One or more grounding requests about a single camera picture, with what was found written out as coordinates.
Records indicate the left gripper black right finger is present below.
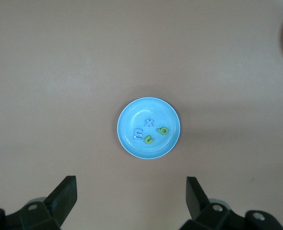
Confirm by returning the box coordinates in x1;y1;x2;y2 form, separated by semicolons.
179;176;283;230

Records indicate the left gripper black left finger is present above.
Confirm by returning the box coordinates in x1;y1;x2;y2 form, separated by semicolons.
0;175;78;230

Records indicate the green lowercase letter n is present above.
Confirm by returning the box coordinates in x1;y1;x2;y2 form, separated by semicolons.
143;135;155;146

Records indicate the green lowercase letter b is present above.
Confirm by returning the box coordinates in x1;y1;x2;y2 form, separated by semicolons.
156;126;169;137

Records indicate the blue lowercase letter m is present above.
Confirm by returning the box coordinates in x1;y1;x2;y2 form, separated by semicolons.
133;128;144;140

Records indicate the blue plate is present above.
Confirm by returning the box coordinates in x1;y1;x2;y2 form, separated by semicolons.
117;97;181;160

